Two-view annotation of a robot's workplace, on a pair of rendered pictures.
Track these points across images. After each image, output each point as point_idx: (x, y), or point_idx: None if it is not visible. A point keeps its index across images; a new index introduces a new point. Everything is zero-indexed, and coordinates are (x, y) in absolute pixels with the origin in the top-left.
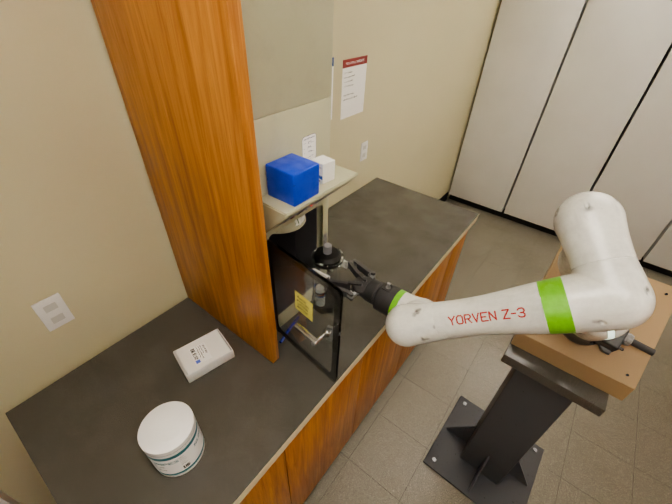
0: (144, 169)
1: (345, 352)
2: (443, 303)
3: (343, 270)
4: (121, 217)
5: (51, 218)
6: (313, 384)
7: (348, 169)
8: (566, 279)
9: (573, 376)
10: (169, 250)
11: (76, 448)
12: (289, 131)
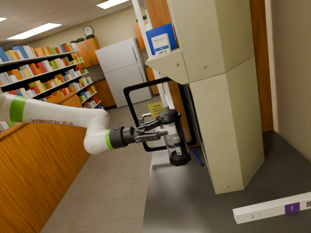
0: (271, 21)
1: (157, 172)
2: (76, 108)
3: (228, 226)
4: None
5: None
6: (160, 154)
7: (157, 58)
8: (13, 95)
9: None
10: (274, 88)
11: None
12: (169, 5)
